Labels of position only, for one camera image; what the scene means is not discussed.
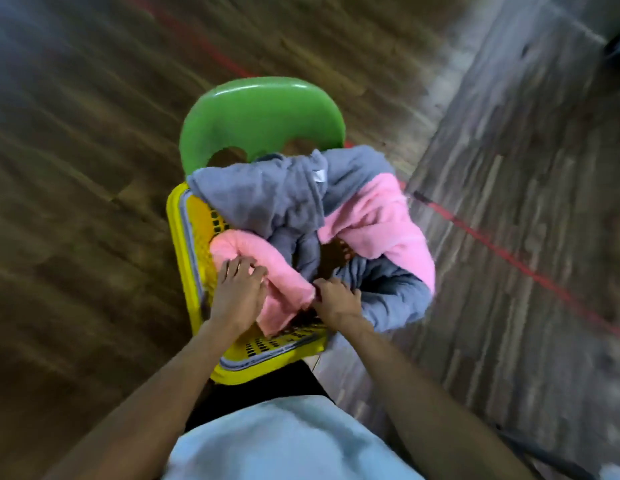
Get pink towel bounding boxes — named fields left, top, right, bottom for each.
left=317, top=172, right=436, bottom=295
left=209, top=229, right=317, bottom=337

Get person's right forearm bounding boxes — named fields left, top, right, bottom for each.
left=334, top=315, right=537, bottom=480

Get red floor tape line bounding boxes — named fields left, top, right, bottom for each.
left=124, top=0, right=620, bottom=341

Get yellow plastic laundry basket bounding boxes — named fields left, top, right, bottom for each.
left=166, top=182, right=332, bottom=387

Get person's left forearm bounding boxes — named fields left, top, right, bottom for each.
left=42, top=317, right=253, bottom=480

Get person's right hand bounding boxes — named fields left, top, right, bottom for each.
left=312, top=277, right=364, bottom=326

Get person's black shorts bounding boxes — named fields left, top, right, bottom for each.
left=185, top=360, right=336, bottom=433

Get person's light blue shirt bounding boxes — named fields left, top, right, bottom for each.
left=162, top=395, right=427, bottom=480

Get person's left hand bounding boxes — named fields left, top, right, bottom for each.
left=209, top=255, right=269, bottom=330

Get green plastic chair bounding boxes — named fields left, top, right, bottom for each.
left=179, top=76, right=347, bottom=176

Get grey towel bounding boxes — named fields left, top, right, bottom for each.
left=186, top=145, right=397, bottom=283
left=334, top=255, right=434, bottom=333

